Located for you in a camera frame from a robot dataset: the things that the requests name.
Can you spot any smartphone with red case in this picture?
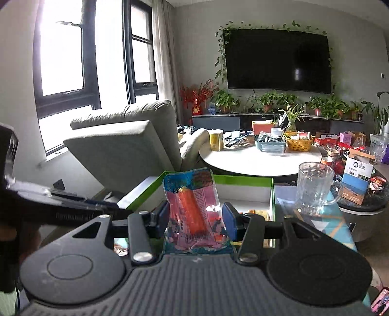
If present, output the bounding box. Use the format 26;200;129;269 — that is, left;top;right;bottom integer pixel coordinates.
370;287;389;313

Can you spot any pink cardboard box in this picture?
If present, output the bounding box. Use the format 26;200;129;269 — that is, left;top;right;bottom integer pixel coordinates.
339;131;367;147

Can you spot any round white table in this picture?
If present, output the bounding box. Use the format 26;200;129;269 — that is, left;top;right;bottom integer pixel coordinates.
199;135;323;178

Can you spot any clear plastic bag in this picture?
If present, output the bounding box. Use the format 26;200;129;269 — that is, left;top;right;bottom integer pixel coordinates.
369;134;389;165

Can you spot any black-framed window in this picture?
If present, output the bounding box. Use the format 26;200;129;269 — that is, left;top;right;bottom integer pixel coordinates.
122;0;159;105
33;0;102;153

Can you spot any orange snack packet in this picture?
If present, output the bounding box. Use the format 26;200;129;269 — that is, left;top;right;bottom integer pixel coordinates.
248;209;271;220

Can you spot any orange tissue box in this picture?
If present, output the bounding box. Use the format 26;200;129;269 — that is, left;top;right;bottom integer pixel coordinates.
252;121;278;136

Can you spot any yellow can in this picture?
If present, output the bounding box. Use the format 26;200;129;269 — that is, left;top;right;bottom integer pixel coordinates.
209;130;225;152

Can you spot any green potted plant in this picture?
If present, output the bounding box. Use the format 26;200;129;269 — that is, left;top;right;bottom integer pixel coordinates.
213;90;241;115
305;96;351;118
256;91;299;114

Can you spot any grey-blue plastic basket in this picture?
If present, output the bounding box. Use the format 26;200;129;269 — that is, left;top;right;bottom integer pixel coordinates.
255;132;287;156

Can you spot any clear glass mug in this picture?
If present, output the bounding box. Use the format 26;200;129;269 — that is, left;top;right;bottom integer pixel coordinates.
295;162;344;216

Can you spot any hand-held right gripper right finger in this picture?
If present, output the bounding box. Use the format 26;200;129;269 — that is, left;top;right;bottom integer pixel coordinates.
222;202;323;265

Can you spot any beige cushion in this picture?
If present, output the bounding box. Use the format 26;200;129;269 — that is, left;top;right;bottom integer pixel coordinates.
178;128;210;162

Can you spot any green cardboard box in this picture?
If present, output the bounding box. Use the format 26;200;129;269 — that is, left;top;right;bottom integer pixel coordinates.
117;170;276;248

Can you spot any black wall television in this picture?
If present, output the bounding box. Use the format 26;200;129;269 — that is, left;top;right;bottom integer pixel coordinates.
223;29;332;94

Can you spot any grey armchair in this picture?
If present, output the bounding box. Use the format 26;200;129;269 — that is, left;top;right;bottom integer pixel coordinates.
63;100;210;196

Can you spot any red flower decoration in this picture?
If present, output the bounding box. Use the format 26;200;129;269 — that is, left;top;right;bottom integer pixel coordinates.
179;79;217;115

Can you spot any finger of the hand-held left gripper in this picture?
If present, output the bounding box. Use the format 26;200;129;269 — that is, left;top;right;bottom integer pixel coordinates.
9;180;120;211
21;206;131;227

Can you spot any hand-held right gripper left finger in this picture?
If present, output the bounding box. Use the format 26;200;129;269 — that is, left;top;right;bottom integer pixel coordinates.
71;201;171;265

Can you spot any tall leafy plant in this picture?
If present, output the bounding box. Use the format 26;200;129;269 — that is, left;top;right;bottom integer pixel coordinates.
361;91;389;136

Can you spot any pink sausage packet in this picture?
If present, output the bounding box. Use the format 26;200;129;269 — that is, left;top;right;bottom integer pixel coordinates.
162;168;236;255

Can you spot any yellow wicker basket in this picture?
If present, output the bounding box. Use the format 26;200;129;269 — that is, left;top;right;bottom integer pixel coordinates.
284;131;314;152

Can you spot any blue and white carton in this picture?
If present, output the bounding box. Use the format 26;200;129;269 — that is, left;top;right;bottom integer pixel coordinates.
341;156;375;206

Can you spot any spider plant in vase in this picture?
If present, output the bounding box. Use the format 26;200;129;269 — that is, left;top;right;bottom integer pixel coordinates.
278;102;307;133

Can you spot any beige curtain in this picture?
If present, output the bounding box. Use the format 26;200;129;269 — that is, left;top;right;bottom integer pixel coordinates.
152;0;183;125

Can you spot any red cardboard box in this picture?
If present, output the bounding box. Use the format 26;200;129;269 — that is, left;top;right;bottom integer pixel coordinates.
314;133;340;147

